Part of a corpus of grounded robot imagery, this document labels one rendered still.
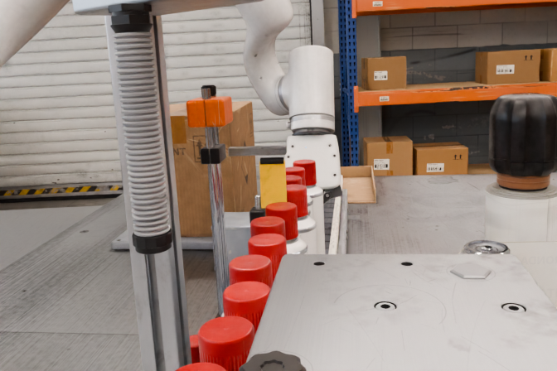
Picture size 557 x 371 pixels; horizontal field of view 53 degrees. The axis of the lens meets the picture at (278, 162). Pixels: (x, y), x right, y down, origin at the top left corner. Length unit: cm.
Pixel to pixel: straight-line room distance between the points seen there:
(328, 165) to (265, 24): 27
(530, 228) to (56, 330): 71
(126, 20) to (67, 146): 491
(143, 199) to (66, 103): 484
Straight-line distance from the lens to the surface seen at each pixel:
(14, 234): 153
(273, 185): 64
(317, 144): 99
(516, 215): 71
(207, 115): 60
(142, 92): 47
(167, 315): 65
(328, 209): 129
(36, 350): 93
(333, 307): 22
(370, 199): 154
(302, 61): 102
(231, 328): 34
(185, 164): 121
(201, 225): 124
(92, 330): 95
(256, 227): 52
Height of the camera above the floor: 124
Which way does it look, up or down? 11 degrees down
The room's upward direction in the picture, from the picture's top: 3 degrees counter-clockwise
